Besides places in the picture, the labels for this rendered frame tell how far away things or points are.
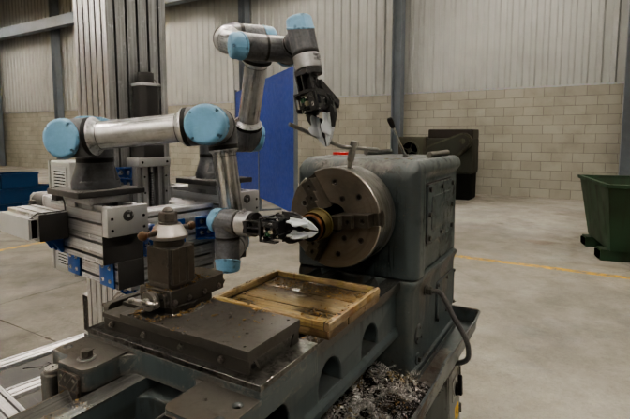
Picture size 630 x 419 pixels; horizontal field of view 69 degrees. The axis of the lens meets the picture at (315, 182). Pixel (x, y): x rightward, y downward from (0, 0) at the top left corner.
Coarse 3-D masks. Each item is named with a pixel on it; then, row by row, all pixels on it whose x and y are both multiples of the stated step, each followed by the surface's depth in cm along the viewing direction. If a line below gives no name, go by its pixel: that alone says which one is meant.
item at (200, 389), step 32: (64, 352) 91; (96, 352) 91; (128, 352) 91; (160, 352) 87; (288, 352) 87; (64, 384) 86; (96, 384) 86; (192, 384) 83; (224, 384) 79; (256, 384) 76; (288, 384) 82; (192, 416) 71; (224, 416) 71; (256, 416) 74
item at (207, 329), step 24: (120, 312) 97; (144, 312) 95; (192, 312) 95; (216, 312) 95; (240, 312) 95; (264, 312) 95; (144, 336) 91; (168, 336) 87; (192, 336) 84; (216, 336) 84; (240, 336) 84; (264, 336) 84; (288, 336) 88; (216, 360) 82; (240, 360) 79; (264, 360) 82
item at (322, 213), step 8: (320, 208) 134; (304, 216) 131; (312, 216) 129; (320, 216) 130; (328, 216) 132; (320, 224) 128; (328, 224) 131; (320, 232) 128; (328, 232) 133; (312, 240) 130
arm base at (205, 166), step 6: (204, 156) 186; (210, 156) 186; (204, 162) 186; (210, 162) 186; (198, 168) 188; (204, 168) 186; (210, 168) 186; (198, 174) 187; (204, 174) 185; (210, 174) 185
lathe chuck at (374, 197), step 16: (320, 176) 144; (336, 176) 141; (352, 176) 138; (368, 176) 142; (304, 192) 147; (336, 192) 141; (352, 192) 138; (368, 192) 136; (384, 192) 142; (304, 208) 148; (352, 208) 139; (368, 208) 136; (384, 208) 138; (384, 224) 138; (304, 240) 149; (336, 240) 143; (352, 240) 140; (368, 240) 137; (384, 240) 142; (336, 256) 143; (352, 256) 140; (368, 256) 140
